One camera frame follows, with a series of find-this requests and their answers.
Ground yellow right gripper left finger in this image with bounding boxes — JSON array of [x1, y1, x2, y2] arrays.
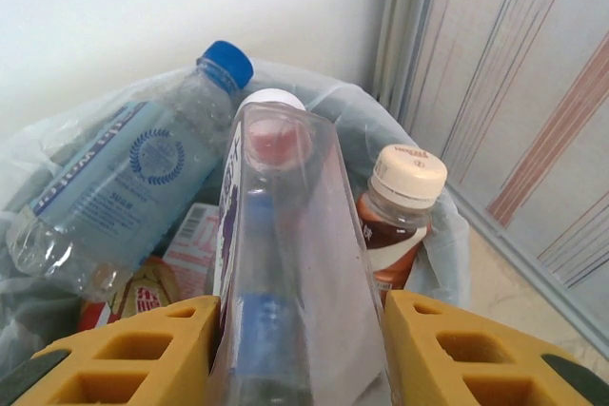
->
[[13, 295, 223, 406]]

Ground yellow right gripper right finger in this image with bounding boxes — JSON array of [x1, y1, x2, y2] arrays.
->
[[383, 290, 609, 406]]

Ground red gold label bottle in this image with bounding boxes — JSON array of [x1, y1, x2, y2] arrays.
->
[[78, 203, 225, 331]]

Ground brown label milk tea bottle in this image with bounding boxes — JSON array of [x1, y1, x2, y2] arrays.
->
[[355, 143, 449, 292]]

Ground purple grape juice bottle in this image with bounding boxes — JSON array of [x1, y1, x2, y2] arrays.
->
[[204, 87, 396, 406]]

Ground light blue label water bottle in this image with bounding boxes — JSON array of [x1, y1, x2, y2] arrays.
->
[[7, 39, 255, 291]]

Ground white plastic bin liner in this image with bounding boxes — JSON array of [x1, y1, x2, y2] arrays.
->
[[0, 58, 472, 369]]

